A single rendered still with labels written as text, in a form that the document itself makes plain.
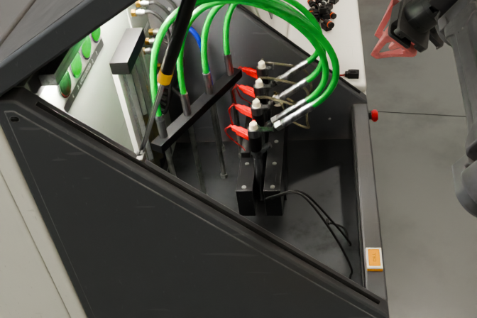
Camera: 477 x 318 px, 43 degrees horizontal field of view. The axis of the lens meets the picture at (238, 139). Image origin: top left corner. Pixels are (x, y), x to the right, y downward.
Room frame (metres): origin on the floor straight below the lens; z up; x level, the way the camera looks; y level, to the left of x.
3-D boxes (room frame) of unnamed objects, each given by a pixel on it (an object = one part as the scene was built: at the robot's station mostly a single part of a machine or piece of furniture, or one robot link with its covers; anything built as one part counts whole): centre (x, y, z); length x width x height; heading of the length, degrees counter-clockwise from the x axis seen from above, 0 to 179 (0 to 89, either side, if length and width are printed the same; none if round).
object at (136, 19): (1.31, 0.18, 1.20); 0.13 x 0.03 x 0.31; 169
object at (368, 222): (0.98, -0.27, 0.87); 0.62 x 0.04 x 0.16; 169
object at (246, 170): (1.14, -0.06, 0.91); 0.34 x 0.10 x 0.15; 169
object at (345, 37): (1.68, -0.31, 0.97); 0.70 x 0.22 x 0.03; 169
